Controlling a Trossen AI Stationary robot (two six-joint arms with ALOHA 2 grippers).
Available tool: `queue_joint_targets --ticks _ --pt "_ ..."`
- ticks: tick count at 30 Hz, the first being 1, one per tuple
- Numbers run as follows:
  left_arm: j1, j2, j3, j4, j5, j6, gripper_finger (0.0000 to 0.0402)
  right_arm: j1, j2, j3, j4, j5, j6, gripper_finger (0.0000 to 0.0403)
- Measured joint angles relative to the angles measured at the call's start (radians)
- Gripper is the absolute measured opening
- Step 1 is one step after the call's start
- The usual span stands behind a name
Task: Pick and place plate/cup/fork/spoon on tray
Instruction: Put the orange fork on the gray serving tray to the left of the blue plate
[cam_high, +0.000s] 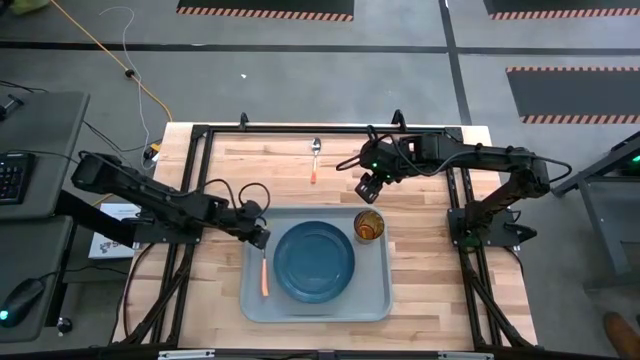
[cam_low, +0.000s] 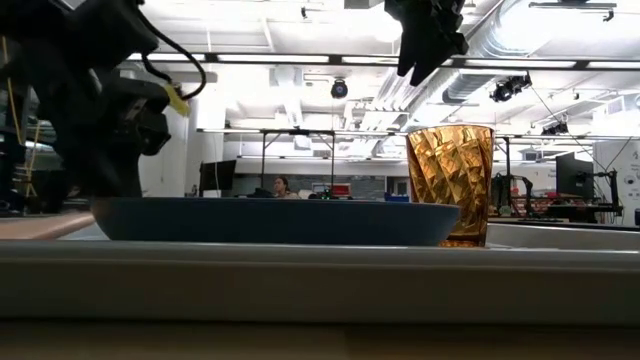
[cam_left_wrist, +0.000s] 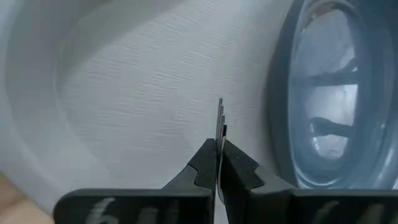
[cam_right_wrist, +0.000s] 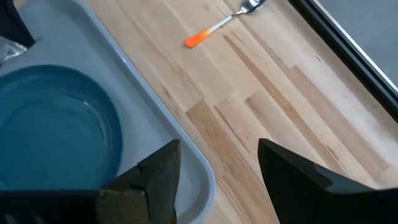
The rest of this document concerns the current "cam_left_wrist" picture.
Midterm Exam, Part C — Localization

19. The blue plate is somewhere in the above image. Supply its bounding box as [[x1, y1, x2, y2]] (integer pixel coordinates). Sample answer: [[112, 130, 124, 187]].
[[267, 0, 398, 190]]

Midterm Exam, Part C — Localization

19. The fork with cream handle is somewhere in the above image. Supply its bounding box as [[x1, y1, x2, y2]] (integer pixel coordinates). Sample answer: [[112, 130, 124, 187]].
[[215, 98, 228, 205]]

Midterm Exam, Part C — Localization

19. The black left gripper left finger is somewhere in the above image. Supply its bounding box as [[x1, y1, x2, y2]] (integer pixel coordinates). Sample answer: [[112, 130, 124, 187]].
[[52, 138, 218, 224]]

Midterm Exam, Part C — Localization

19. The grey plastic tray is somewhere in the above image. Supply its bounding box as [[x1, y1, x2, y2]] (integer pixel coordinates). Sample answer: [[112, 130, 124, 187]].
[[0, 0, 299, 224]]

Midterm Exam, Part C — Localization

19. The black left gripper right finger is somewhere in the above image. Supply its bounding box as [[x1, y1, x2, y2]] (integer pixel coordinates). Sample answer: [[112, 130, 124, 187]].
[[219, 139, 398, 224]]

